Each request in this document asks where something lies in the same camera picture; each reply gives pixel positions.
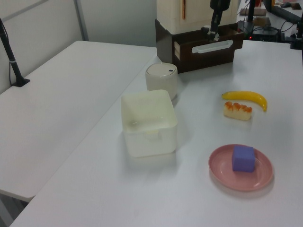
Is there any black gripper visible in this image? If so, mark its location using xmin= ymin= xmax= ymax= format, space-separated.
xmin=209 ymin=0 xmax=232 ymax=36

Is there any cream toy fridge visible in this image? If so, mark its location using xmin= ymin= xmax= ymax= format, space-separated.
xmin=156 ymin=0 xmax=238 ymax=34

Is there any yellow toy banana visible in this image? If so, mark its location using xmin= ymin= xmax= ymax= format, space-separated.
xmin=221 ymin=90 xmax=268 ymax=112

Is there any black stand pole with base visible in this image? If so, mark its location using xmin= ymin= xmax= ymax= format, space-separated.
xmin=237 ymin=0 xmax=256 ymax=36

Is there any black box with red light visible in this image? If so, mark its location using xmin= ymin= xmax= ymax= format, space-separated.
xmin=250 ymin=27 xmax=278 ymax=41

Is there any dark brown cabinet housing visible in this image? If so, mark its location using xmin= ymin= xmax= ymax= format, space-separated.
xmin=155 ymin=18 xmax=238 ymax=74

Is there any round beige lidded bin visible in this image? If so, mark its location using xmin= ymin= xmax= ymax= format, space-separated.
xmin=144 ymin=62 xmax=178 ymax=100

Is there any cake slice with orange topping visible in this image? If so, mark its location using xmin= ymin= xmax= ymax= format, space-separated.
xmin=223 ymin=101 xmax=253 ymax=121

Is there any white square plastic box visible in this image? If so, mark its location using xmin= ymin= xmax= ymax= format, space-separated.
xmin=120 ymin=89 xmax=178 ymax=158

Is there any purple foam cube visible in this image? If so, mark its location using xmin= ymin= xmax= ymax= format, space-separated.
xmin=232 ymin=145 xmax=257 ymax=173

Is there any pink plastic plate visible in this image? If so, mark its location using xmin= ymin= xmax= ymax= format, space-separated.
xmin=208 ymin=144 xmax=275 ymax=192

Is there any black pole with table clamp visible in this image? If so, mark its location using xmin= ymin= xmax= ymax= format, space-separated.
xmin=0 ymin=17 xmax=31 ymax=87

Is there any brown drawer with white handle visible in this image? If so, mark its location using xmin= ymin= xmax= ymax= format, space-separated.
xmin=174 ymin=31 xmax=245 ymax=72

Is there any black clamp mount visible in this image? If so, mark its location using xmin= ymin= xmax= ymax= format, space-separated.
xmin=290 ymin=20 xmax=303 ymax=50

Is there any grey partition post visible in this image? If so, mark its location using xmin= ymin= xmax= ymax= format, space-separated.
xmin=75 ymin=0 xmax=89 ymax=42

